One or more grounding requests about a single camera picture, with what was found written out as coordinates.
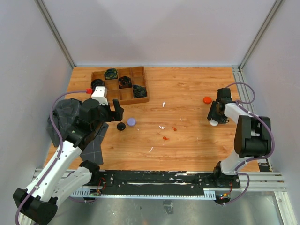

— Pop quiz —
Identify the aluminium corner frame post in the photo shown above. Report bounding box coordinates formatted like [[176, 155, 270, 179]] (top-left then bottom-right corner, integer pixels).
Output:
[[238, 0, 285, 71]]

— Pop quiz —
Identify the lilac earbud charging case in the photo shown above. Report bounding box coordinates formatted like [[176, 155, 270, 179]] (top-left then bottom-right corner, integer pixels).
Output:
[[127, 118, 136, 127]]

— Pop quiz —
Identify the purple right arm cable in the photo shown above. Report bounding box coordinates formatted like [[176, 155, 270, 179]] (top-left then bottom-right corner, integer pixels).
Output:
[[220, 82, 275, 207]]

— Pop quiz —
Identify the green rolled necktie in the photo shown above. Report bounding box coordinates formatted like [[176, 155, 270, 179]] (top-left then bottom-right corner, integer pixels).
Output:
[[104, 68, 118, 80]]

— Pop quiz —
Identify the orange earbud charging case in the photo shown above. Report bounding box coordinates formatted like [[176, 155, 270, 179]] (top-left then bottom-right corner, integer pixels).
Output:
[[203, 96, 212, 104]]

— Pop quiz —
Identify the black earbud charging case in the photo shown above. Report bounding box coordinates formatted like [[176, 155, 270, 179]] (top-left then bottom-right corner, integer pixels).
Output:
[[117, 122, 126, 131]]

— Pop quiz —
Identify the dark rolled necktie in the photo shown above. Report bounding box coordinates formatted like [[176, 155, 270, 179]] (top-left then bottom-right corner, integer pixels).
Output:
[[132, 85, 147, 98]]

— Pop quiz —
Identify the white earbud charging case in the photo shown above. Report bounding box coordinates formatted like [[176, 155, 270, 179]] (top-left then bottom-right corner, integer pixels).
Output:
[[209, 119, 218, 127]]

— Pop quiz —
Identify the white cable duct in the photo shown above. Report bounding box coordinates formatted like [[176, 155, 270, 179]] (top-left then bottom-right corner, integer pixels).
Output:
[[70, 185, 216, 200]]

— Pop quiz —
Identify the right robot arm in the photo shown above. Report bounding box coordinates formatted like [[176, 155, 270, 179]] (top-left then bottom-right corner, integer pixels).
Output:
[[205, 88, 274, 188]]

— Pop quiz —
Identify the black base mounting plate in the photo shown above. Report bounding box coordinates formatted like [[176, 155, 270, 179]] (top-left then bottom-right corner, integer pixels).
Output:
[[82, 170, 240, 192]]

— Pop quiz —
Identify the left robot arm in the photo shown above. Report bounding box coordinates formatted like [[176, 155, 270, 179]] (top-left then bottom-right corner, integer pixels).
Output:
[[13, 98, 124, 225]]

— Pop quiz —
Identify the black rolled necktie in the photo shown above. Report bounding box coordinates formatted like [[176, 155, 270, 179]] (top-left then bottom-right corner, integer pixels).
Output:
[[90, 79, 105, 89]]

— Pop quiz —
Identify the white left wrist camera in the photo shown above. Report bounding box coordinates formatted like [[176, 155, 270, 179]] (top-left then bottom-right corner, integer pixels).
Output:
[[83, 86, 109, 107]]

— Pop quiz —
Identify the grey checked cloth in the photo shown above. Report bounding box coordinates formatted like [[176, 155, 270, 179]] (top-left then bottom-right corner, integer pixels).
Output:
[[45, 98, 110, 165]]

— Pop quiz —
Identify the red patterned rolled necktie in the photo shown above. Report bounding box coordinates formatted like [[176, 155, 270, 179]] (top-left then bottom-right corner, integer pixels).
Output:
[[118, 76, 132, 89]]

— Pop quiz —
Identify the wooden compartment tray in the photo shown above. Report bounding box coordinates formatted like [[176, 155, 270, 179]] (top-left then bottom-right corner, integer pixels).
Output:
[[91, 67, 150, 105]]

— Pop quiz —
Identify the aluminium left frame post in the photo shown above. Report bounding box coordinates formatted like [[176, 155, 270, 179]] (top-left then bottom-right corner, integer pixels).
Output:
[[34, 0, 76, 69]]

